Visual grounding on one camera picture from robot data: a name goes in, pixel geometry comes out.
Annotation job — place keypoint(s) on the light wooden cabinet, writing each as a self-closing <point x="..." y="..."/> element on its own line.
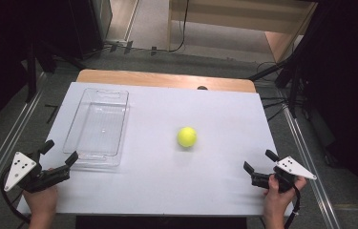
<point x="230" y="17"/>

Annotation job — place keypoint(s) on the small black knob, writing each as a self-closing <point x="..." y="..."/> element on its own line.
<point x="202" y="87"/>

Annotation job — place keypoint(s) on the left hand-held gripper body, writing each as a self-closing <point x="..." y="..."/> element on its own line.
<point x="20" y="168"/>

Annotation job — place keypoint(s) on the person's right hand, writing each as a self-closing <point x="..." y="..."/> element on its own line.
<point x="277" y="202"/>

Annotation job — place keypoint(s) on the person's left hand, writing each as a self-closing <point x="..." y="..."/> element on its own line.
<point x="41" y="202"/>

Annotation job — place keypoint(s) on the yellow tennis ball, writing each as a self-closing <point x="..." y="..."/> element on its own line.
<point x="187" y="137"/>

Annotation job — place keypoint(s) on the metal floor rail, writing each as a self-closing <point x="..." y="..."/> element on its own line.
<point x="4" y="149"/>
<point x="310" y="165"/>

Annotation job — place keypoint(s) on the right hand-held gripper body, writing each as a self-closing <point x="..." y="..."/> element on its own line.
<point x="294" y="168"/>

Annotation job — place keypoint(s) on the black tripod stand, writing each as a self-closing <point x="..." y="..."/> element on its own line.
<point x="289" y="76"/>

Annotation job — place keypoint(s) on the clear plastic bin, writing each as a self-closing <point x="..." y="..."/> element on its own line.
<point x="98" y="127"/>

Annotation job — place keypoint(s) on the white table cover board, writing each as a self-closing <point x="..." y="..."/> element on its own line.
<point x="173" y="178"/>

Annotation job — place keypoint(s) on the wooden table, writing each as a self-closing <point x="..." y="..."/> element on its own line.
<point x="154" y="79"/>

